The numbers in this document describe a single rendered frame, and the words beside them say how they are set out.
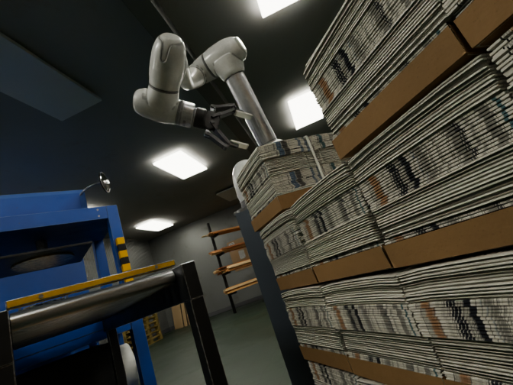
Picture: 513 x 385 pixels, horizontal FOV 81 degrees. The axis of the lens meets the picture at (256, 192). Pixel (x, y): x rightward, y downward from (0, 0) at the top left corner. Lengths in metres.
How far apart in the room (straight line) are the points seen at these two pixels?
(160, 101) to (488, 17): 0.90
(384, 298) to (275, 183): 0.46
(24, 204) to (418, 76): 2.48
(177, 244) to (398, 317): 11.20
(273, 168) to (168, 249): 11.02
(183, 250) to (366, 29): 11.21
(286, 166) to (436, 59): 0.59
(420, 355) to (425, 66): 0.49
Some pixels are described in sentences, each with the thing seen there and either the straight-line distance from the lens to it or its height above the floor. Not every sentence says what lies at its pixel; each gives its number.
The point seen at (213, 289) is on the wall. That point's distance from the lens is 11.15.
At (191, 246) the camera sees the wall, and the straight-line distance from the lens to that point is 11.44.
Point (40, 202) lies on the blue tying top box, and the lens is 2.63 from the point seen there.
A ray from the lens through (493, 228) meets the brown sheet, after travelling 0.48.
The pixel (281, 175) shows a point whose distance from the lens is 0.96.
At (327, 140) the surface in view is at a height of 1.03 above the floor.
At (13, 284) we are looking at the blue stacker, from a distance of 4.70.
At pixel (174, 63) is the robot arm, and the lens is 1.07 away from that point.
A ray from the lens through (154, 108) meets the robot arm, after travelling 1.12.
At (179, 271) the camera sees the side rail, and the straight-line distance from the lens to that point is 1.09.
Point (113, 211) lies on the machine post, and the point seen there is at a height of 1.50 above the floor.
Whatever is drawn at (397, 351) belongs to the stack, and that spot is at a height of 0.45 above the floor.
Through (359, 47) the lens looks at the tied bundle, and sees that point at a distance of 0.60.
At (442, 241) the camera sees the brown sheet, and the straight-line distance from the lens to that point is 0.53.
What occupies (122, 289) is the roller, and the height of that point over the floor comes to 0.78.
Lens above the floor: 0.67
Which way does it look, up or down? 15 degrees up
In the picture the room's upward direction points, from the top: 20 degrees counter-clockwise
